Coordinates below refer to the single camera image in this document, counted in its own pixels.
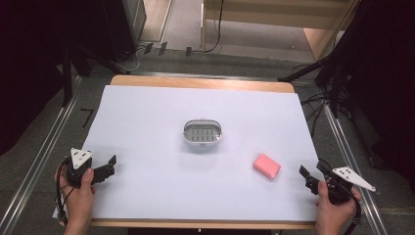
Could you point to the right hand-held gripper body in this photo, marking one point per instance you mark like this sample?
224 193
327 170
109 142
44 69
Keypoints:
341 187

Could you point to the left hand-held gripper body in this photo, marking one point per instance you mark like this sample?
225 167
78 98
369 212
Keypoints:
78 169

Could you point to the pink soap bar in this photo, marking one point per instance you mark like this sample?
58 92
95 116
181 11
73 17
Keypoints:
267 165

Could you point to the grey soap dish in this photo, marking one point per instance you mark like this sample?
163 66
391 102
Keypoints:
202 131

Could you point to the person's right hand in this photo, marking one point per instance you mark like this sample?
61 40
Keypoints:
332 212

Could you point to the person's left hand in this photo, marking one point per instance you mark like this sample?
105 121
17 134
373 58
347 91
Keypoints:
79 202

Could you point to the white paper sheet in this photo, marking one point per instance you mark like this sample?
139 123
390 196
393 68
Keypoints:
163 163

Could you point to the black metal stand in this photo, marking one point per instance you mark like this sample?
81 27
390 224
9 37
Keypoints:
332 88
67 78

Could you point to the wooden table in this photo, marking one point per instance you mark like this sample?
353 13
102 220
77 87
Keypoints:
195 82

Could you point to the black curtain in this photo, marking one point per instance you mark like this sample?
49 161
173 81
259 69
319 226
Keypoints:
29 65
385 65

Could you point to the black tape strip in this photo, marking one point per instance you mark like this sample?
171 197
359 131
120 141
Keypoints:
188 51
162 48
148 48

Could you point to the dark cabinet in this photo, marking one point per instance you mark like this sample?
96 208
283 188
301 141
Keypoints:
120 26

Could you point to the light wooden shelf unit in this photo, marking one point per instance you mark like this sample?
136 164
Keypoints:
261 13

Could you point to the metal floor rail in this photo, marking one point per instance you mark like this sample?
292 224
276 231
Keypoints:
42 143
349 156

